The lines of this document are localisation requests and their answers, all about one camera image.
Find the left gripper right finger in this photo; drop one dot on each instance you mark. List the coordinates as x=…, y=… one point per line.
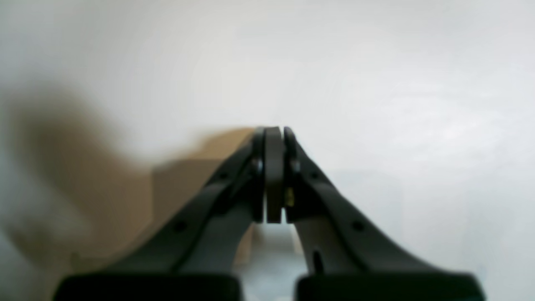
x=348, y=257

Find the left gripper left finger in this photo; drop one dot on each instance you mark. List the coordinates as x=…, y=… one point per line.
x=191, y=257

